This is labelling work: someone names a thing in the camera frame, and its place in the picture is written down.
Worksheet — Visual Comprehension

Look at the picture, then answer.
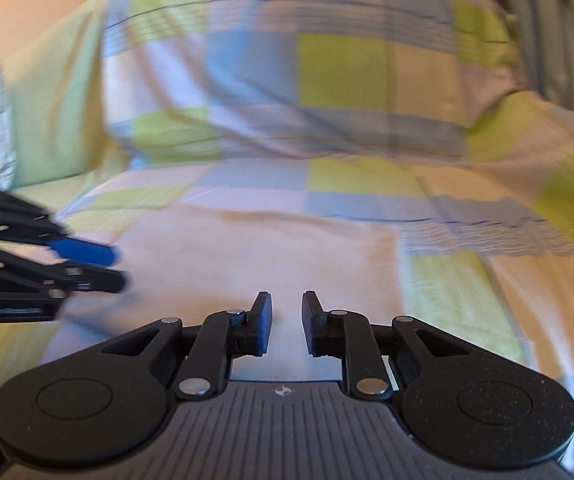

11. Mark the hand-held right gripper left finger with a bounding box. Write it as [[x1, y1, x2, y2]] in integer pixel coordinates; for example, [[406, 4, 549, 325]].
[[62, 290, 274, 401]]

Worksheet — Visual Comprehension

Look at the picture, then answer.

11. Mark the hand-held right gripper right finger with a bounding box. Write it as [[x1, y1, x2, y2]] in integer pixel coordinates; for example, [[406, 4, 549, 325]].
[[300, 290, 514, 401]]

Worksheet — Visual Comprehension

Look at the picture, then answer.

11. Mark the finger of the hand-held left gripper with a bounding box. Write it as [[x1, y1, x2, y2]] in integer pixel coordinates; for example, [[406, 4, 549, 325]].
[[48, 236, 119, 268], [59, 263, 128, 294]]

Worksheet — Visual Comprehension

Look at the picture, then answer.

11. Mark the beige garment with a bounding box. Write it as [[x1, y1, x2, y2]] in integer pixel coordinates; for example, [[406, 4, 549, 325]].
[[114, 204, 410, 382]]

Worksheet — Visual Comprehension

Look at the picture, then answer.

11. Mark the light green sofa cover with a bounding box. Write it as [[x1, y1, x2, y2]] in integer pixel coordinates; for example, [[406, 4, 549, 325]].
[[0, 0, 135, 411]]

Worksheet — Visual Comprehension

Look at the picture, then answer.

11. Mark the plaid sofa cover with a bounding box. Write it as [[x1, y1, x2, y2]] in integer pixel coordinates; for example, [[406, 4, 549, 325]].
[[42, 0, 574, 480]]

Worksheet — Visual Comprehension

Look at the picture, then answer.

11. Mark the grey-green star curtain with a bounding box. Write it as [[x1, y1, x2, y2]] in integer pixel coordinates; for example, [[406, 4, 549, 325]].
[[466, 0, 574, 123]]

